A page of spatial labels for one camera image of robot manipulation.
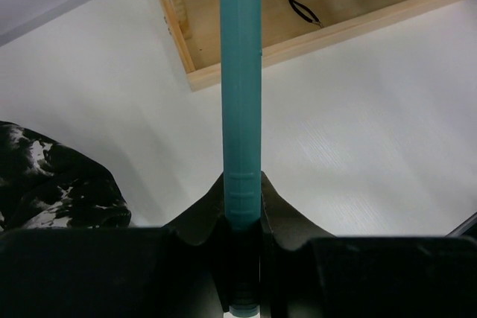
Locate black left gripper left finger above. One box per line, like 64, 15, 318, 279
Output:
1, 179, 227, 317

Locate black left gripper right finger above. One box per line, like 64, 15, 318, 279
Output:
260, 177, 476, 317

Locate black white patterned trousers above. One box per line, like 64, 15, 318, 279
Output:
1, 121, 131, 232

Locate teal plastic hanger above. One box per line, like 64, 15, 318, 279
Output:
220, 0, 262, 317

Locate aluminium rail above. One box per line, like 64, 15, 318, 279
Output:
447, 212, 477, 239

